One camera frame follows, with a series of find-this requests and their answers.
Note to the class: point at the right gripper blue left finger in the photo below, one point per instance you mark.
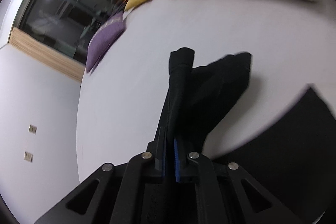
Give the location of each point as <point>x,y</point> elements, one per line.
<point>159,151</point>

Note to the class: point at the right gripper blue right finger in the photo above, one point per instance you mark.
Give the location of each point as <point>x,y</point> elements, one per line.
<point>180,160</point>

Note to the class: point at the black denim pants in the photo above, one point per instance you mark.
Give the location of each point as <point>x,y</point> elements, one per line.
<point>294,159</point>

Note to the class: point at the purple cushion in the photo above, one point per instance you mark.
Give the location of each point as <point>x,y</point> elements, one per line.
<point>106,35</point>

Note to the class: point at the left beige curtain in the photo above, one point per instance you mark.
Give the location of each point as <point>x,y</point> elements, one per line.
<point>46,55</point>

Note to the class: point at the upper wall switch plate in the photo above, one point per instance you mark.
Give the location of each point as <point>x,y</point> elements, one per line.
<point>32,129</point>

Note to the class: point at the wall switch plate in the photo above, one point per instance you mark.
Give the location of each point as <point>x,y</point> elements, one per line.
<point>32,129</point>
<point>28,156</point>

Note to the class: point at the lower wall switch plate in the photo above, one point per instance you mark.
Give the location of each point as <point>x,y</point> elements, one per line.
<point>28,156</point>

